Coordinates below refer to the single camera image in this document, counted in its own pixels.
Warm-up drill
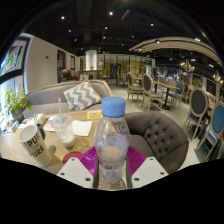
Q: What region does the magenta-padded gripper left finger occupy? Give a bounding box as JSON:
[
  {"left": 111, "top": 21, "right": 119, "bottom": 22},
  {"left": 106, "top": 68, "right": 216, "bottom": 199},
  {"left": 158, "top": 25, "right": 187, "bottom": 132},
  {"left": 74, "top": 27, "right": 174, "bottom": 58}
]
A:
[{"left": 57, "top": 146, "right": 100, "bottom": 189}]

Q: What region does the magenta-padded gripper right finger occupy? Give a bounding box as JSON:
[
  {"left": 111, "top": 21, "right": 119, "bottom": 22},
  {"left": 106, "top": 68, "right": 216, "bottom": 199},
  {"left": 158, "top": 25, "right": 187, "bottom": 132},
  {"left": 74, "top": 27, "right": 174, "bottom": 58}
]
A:
[{"left": 125, "top": 146, "right": 169, "bottom": 189}]

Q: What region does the clear bottle with blue cap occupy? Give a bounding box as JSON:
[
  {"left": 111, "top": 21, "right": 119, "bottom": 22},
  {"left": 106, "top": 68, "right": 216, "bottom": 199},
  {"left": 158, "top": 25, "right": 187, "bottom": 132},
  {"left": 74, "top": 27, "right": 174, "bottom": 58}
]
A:
[{"left": 93, "top": 96, "right": 132, "bottom": 184}]

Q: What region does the flat round red coaster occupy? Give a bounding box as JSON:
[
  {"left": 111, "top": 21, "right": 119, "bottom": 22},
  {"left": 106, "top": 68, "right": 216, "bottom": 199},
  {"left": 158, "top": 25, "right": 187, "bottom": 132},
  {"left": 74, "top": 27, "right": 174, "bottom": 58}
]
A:
[{"left": 61, "top": 151, "right": 84, "bottom": 167}]

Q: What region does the grey tufted armchair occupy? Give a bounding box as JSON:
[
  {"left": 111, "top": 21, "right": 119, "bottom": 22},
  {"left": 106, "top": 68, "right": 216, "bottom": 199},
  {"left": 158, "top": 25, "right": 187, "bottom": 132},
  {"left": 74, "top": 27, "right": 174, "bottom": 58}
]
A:
[{"left": 123, "top": 110, "right": 190, "bottom": 175}]

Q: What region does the clear plastic cup with straw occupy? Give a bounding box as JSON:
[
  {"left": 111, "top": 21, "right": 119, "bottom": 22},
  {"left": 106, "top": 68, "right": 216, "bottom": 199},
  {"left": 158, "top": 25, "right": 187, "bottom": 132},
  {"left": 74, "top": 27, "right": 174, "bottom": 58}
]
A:
[{"left": 51, "top": 97, "right": 77, "bottom": 149}]

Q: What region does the white napkin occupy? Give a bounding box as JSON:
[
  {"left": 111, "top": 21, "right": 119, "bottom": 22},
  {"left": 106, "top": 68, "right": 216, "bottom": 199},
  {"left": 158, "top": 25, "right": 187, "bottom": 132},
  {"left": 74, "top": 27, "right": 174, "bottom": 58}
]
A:
[{"left": 71, "top": 119, "right": 93, "bottom": 137}]

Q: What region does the yellow card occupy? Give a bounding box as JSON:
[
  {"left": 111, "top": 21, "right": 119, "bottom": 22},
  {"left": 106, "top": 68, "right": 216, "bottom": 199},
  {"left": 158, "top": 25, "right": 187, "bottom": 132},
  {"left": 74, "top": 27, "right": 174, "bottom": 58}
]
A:
[{"left": 86, "top": 109, "right": 103, "bottom": 120}]

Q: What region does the grey white chevron pillow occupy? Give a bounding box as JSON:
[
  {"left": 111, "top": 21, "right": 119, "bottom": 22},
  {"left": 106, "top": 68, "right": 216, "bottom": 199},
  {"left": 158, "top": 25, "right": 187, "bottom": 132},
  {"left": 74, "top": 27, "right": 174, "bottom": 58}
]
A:
[{"left": 63, "top": 81, "right": 103, "bottom": 112}]

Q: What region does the grey curved sofa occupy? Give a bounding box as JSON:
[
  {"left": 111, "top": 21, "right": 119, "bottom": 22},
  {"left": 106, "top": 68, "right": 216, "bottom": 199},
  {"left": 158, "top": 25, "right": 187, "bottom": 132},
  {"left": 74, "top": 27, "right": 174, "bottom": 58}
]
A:
[{"left": 22, "top": 79, "right": 114, "bottom": 118}]

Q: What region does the group of oval-back chairs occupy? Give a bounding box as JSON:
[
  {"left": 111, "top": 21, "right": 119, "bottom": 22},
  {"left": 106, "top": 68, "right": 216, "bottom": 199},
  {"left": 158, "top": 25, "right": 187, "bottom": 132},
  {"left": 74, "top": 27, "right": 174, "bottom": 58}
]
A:
[{"left": 116, "top": 71, "right": 224, "bottom": 162}]

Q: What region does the green potted plant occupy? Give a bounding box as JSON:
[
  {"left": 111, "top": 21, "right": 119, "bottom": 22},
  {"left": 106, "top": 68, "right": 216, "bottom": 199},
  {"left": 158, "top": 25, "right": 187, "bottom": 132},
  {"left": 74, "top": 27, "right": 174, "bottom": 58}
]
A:
[{"left": 3, "top": 88, "right": 33, "bottom": 123}]

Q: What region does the person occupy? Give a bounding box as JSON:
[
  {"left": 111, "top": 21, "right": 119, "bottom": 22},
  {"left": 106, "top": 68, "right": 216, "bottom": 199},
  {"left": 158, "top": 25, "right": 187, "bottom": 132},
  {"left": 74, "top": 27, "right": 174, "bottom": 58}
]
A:
[{"left": 59, "top": 68, "right": 77, "bottom": 83}]

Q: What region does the window with painted decoration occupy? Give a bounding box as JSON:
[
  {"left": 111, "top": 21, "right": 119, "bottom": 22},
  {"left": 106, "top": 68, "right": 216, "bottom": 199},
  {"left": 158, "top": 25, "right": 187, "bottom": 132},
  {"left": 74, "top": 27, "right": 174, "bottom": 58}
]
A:
[{"left": 0, "top": 36, "right": 31, "bottom": 111}]

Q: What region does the group of ceiling lights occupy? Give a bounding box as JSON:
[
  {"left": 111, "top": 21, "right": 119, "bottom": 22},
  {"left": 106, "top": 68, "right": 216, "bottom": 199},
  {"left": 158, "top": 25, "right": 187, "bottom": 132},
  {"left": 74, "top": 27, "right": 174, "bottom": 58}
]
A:
[{"left": 59, "top": 9, "right": 204, "bottom": 44}]

